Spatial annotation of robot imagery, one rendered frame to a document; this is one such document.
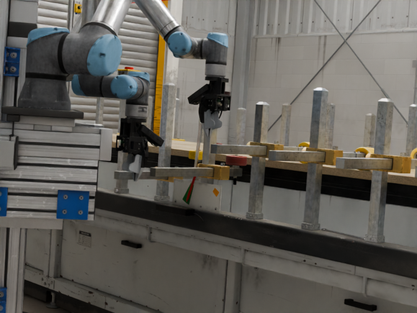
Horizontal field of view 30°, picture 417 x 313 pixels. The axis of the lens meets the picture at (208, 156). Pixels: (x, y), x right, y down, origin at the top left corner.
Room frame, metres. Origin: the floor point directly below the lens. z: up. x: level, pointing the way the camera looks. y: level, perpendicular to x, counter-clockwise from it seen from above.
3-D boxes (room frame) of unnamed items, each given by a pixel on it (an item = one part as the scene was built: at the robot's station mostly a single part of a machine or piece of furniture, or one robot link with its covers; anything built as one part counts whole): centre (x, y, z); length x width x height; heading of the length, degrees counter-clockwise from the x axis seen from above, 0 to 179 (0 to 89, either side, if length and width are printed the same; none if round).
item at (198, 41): (2.76, 0.10, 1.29); 0.11 x 0.11 x 0.08; 79
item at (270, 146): (2.72, -0.19, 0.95); 0.14 x 0.06 x 0.05; 45
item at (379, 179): (2.38, -0.53, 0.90); 0.04 x 0.04 x 0.48; 45
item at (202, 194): (2.92, 0.04, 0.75); 0.26 x 0.01 x 0.10; 45
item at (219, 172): (2.90, -0.02, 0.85); 0.14 x 0.06 x 0.05; 45
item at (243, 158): (2.96, -0.11, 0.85); 0.08 x 0.08 x 0.11
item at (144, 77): (2.60, 0.25, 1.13); 0.09 x 0.08 x 0.11; 165
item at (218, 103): (2.76, -0.01, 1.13); 0.09 x 0.08 x 0.12; 44
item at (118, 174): (3.03, 0.18, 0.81); 0.44 x 0.03 x 0.04; 135
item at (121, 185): (3.28, 0.36, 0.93); 0.05 x 0.05 x 0.45; 45
